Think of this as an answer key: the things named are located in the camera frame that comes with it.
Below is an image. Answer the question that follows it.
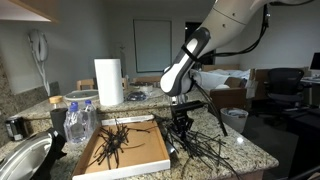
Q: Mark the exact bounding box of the white paper towel roll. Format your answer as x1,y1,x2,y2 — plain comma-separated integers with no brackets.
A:
93,58,125,107

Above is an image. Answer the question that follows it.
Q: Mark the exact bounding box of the black metal canister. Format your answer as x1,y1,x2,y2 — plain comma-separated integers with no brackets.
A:
4,116,26,142

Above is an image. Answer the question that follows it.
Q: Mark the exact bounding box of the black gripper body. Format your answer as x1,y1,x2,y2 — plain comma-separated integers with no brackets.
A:
173,109,195,127

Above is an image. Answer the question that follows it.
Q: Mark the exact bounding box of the black zip tie pile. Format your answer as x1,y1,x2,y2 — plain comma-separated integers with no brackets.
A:
153,114,242,178

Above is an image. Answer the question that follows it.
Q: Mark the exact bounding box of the black robot cable harness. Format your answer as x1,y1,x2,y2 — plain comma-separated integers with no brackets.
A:
180,3,272,138

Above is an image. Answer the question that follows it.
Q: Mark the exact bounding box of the white trash bin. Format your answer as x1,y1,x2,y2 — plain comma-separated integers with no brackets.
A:
219,107,250,134

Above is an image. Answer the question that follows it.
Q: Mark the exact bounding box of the silver pan lid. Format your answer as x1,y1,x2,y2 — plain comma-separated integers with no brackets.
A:
0,131,54,180

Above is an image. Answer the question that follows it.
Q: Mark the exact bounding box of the glass jar wooden lid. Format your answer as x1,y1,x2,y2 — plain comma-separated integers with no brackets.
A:
48,95,68,111

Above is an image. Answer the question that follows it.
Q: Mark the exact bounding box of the white wall phone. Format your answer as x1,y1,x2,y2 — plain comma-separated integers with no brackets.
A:
28,29,52,98

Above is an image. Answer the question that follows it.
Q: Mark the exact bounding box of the flat cardboard box white rim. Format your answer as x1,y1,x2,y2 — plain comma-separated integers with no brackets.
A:
71,114,172,180

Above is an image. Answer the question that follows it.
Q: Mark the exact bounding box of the black computer monitor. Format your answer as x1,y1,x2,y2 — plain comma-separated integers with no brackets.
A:
309,52,320,72

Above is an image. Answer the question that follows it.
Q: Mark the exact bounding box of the black desk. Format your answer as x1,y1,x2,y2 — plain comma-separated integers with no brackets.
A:
287,104,320,180

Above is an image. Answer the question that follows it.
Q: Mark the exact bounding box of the brown sofa white bedding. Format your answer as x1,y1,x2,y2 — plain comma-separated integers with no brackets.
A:
193,64,256,111

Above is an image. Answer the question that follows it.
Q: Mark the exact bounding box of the dark round dish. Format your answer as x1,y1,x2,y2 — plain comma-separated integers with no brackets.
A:
125,90,148,102

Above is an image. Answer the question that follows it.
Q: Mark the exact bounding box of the black office chair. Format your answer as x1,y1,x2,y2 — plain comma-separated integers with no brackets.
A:
265,67,313,109

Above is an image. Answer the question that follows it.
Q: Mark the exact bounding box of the wall whiteboard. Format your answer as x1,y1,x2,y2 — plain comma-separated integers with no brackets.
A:
133,19,173,74

